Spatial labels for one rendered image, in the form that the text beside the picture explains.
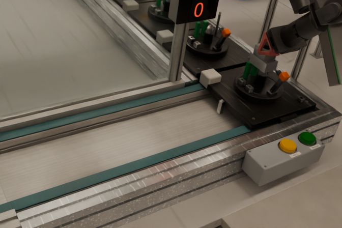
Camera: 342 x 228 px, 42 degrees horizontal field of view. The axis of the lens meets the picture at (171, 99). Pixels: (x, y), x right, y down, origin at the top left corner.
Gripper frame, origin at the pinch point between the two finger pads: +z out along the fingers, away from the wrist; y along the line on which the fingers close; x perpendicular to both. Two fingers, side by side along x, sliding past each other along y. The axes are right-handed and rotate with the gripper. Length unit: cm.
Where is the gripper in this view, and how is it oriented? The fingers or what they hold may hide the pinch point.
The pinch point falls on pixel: (266, 49)
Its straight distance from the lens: 123.4
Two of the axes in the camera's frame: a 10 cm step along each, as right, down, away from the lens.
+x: 3.2, 9.4, -1.1
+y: -8.4, 2.2, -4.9
